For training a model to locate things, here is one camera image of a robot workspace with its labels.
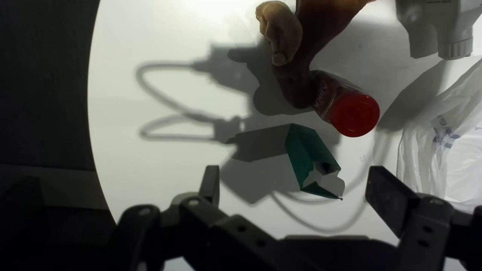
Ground white translucent plastic bag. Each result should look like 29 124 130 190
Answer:
396 59 482 213

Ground green plastic block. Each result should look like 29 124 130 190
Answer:
285 124 347 201

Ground brown plush animal toy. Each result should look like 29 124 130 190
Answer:
255 0 374 111

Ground brown spice jar red lid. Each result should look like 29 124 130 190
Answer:
310 70 381 139

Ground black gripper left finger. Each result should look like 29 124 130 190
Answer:
107 165 283 271

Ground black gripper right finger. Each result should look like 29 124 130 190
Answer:
365 165 482 271

